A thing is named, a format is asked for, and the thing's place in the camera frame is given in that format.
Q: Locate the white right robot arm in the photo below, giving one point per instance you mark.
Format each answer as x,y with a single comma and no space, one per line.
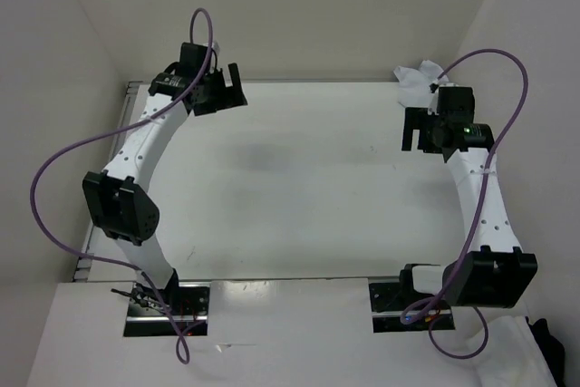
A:
492,270

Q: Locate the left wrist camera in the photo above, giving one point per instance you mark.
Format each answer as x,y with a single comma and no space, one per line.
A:
215,48

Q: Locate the white skirt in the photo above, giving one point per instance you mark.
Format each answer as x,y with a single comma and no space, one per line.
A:
414,84

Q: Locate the white cloth pile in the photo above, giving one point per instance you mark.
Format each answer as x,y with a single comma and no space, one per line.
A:
512,356

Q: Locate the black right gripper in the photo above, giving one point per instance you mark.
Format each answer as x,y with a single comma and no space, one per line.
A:
417,119

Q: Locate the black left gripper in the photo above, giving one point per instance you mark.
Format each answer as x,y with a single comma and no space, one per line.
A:
231,96

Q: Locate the black cloth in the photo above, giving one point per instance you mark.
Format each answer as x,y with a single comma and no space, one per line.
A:
552,350

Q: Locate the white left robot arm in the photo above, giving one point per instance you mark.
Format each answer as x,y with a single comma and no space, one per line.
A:
117,197

